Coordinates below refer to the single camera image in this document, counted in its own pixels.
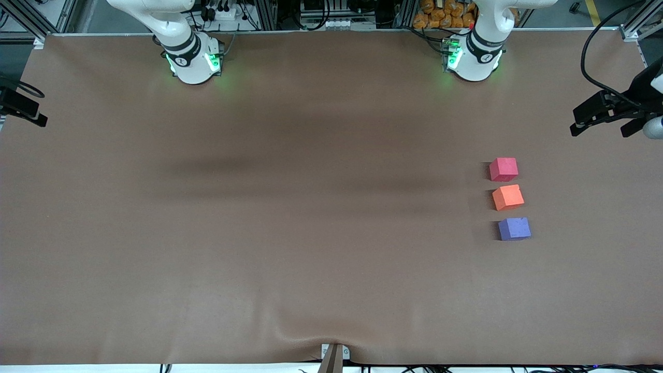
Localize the orange foam block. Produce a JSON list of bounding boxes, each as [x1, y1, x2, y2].
[[492, 184, 525, 211]]

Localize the red foam block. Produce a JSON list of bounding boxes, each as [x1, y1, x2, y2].
[[489, 157, 518, 182]]

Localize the blue-purple foam block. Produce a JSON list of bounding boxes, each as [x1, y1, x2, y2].
[[498, 217, 531, 241]]

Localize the pile of orange objects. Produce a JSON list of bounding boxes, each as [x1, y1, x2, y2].
[[413, 0, 477, 30]]

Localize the white power strip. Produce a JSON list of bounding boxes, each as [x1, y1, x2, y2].
[[199, 3, 254, 22], [299, 16, 378, 31]]

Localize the large table cover mat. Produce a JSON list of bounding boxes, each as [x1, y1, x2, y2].
[[0, 28, 663, 366]]

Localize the brown support bar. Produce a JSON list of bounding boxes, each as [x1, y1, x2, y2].
[[317, 344, 344, 373]]

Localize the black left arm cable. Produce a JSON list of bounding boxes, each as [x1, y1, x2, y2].
[[580, 0, 663, 107]]

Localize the aluminium frame profile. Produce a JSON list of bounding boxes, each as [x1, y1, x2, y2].
[[621, 0, 663, 42], [0, 0, 78, 47], [256, 0, 278, 31], [394, 0, 415, 29]]

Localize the metal table clamp bracket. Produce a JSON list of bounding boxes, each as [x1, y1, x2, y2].
[[321, 343, 350, 361]]

